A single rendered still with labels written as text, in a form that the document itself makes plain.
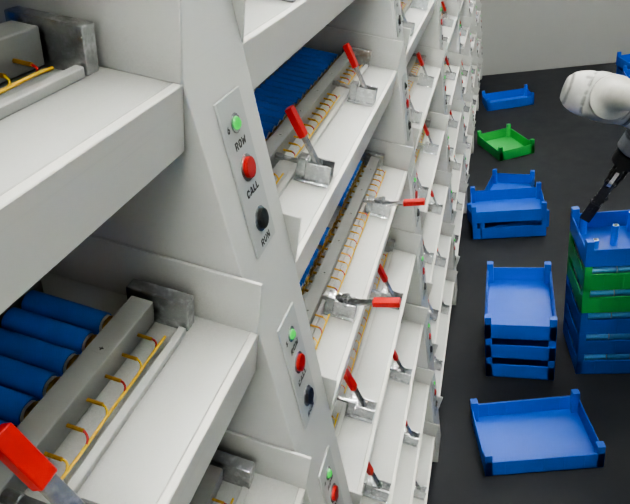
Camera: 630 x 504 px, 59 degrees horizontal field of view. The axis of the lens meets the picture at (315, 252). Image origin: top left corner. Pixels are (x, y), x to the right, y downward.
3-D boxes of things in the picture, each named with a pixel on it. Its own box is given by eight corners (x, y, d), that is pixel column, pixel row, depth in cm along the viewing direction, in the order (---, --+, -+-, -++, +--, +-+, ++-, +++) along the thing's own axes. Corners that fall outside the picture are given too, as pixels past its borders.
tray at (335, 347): (403, 190, 112) (413, 147, 106) (325, 436, 64) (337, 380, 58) (307, 167, 115) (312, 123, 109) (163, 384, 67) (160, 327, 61)
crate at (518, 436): (576, 407, 162) (577, 388, 158) (603, 467, 145) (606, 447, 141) (470, 417, 166) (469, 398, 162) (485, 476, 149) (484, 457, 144)
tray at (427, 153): (441, 143, 177) (453, 102, 169) (417, 247, 129) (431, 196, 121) (379, 129, 180) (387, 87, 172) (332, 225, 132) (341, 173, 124)
